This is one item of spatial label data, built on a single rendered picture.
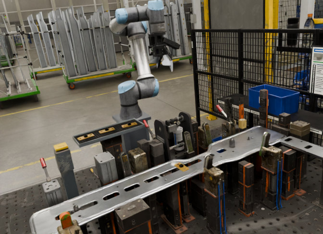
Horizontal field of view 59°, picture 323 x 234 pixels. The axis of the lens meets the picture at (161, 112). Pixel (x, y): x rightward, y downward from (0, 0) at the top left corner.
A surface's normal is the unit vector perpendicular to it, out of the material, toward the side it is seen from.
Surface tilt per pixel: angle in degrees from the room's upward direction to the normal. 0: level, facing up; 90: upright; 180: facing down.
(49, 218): 0
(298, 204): 0
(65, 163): 90
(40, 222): 0
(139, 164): 90
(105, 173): 90
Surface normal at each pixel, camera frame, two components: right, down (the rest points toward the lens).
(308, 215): -0.10, -0.94
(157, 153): 0.51, 0.24
